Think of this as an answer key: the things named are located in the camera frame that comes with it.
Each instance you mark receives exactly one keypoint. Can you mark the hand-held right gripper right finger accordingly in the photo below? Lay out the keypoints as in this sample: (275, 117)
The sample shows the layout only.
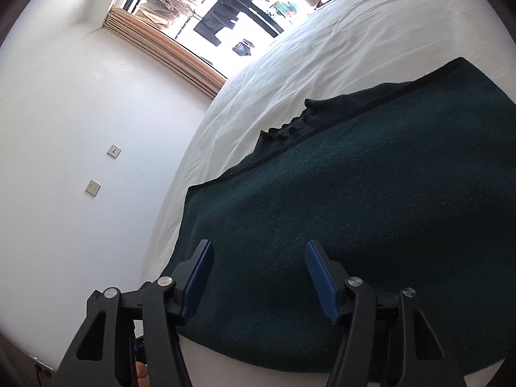
(319, 280)

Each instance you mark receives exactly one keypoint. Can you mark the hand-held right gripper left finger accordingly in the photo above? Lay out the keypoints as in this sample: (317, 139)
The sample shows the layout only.
(198, 276)

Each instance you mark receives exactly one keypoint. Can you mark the dark green sweater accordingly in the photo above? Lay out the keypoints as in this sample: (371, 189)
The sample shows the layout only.
(363, 217)

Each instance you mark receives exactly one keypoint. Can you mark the person's left hand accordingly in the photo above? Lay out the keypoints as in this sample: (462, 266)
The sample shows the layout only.
(142, 375)

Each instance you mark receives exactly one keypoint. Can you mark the bed with white sheet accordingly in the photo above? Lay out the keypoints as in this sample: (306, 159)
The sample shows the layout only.
(322, 60)

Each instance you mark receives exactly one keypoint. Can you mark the tan curtain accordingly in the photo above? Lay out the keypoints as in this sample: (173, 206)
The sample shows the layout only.
(169, 54)

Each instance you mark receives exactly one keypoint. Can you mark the small dark hanging garment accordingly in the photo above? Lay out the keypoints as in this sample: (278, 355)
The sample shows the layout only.
(242, 47)

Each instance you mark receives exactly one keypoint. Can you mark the dark hanging trousers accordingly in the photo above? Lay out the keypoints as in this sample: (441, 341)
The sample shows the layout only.
(213, 26)

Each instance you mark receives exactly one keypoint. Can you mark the floral hanging garment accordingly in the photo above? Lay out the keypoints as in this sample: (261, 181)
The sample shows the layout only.
(169, 2)

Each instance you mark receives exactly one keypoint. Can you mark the silver wall socket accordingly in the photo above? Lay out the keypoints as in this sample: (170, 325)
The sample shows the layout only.
(114, 151)
(93, 187)

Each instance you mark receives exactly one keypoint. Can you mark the black window frame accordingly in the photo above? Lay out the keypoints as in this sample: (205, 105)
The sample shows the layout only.
(242, 4)

